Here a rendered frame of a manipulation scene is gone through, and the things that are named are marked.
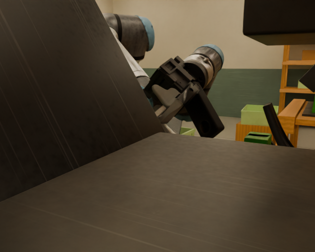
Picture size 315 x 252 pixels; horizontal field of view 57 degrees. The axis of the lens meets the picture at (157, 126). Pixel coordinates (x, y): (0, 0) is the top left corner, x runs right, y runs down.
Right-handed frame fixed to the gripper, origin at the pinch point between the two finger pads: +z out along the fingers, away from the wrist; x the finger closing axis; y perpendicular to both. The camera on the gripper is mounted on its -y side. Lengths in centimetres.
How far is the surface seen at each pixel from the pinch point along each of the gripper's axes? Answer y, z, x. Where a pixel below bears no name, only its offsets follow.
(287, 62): -115, -625, -135
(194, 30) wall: 96, -726, -259
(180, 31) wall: 125, -728, -286
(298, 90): -172, -607, -157
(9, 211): 3.4, 29.1, 11.6
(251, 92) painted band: -118, -670, -255
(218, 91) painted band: -60, -674, -317
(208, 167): -4.8, 17.5, 14.6
